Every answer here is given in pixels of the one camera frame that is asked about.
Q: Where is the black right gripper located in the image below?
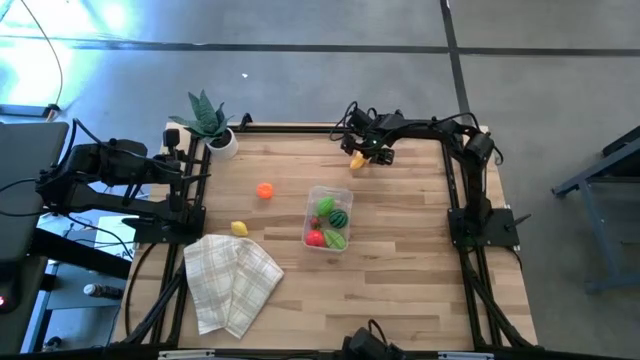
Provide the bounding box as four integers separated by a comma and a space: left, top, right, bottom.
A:
340, 113, 405, 167

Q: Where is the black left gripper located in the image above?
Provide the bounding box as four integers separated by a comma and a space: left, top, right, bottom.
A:
149, 148, 212, 175

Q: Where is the yellow toy banana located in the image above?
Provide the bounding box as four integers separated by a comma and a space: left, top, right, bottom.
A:
348, 151, 372, 171

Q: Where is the dark green toy watermelon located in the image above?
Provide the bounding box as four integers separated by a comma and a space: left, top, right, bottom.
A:
328, 208, 350, 230

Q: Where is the green textured toy melon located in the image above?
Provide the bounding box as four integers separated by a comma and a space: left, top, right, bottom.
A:
322, 228, 348, 251

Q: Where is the clear plastic tupperware container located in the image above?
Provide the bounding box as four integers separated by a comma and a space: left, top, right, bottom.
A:
301, 185, 355, 253

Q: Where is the green plant in white pot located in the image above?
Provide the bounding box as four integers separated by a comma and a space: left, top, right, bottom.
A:
168, 89, 240, 160

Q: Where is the white paper sheet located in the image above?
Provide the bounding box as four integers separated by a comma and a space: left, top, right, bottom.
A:
93, 214, 137, 261

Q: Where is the beige checked cloth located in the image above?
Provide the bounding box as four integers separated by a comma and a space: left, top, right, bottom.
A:
182, 233, 285, 340

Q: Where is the dark bottle with white cap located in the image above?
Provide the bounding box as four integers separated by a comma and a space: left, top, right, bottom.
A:
82, 282, 125, 301

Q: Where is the dark grey side cart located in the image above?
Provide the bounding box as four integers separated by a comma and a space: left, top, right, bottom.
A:
0, 121, 134, 360

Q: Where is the white label strip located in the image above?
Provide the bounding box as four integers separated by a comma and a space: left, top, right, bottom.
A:
438, 351, 494, 360
158, 349, 216, 360

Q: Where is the blue metal stand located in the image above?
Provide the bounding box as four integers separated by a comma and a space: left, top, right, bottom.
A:
551, 124, 640, 296

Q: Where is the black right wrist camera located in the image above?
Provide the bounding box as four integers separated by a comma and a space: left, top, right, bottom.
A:
349, 107, 374, 130

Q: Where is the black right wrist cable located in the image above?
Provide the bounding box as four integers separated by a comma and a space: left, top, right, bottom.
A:
328, 100, 362, 144

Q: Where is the black aluminium table frame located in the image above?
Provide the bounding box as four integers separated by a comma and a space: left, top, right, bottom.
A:
117, 112, 539, 360

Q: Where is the thin yellow cable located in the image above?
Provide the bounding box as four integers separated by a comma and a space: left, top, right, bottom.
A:
18, 0, 65, 124

